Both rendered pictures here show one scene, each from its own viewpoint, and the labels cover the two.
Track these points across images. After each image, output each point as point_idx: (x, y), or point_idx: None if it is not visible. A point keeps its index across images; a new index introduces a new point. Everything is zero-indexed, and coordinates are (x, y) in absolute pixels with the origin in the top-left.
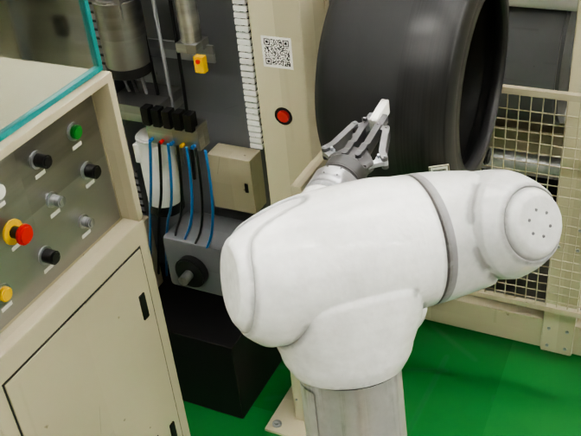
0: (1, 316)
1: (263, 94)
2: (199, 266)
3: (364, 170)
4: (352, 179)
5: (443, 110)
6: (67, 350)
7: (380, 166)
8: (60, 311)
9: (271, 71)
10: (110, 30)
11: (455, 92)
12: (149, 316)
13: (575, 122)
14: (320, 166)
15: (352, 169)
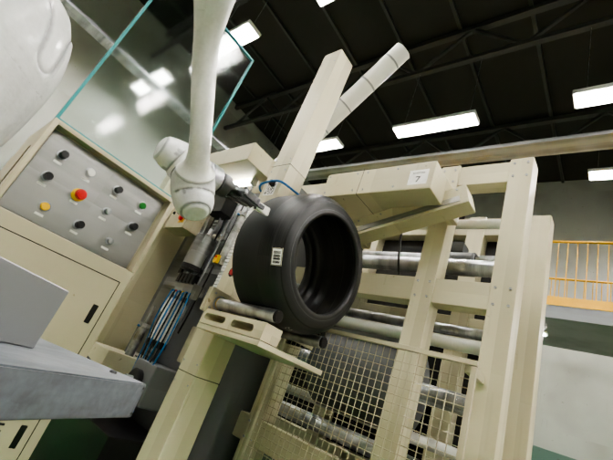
0: (31, 213)
1: (230, 261)
2: (140, 373)
3: (232, 182)
4: (222, 170)
5: (293, 221)
6: (34, 263)
7: (242, 191)
8: (54, 242)
9: None
10: (194, 244)
11: (303, 220)
12: (88, 324)
13: (392, 390)
14: (232, 298)
15: (226, 174)
